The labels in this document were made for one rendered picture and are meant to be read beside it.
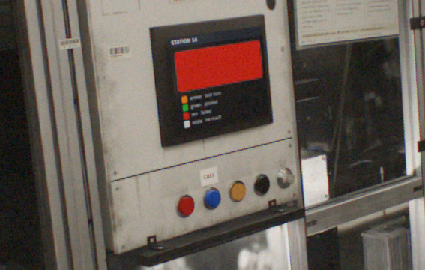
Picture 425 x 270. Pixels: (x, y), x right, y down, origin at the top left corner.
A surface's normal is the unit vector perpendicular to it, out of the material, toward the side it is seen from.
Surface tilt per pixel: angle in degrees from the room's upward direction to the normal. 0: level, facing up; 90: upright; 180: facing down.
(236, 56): 90
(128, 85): 90
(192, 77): 90
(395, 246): 90
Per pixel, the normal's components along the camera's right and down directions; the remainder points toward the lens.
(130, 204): 0.64, 0.07
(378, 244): -0.76, 0.18
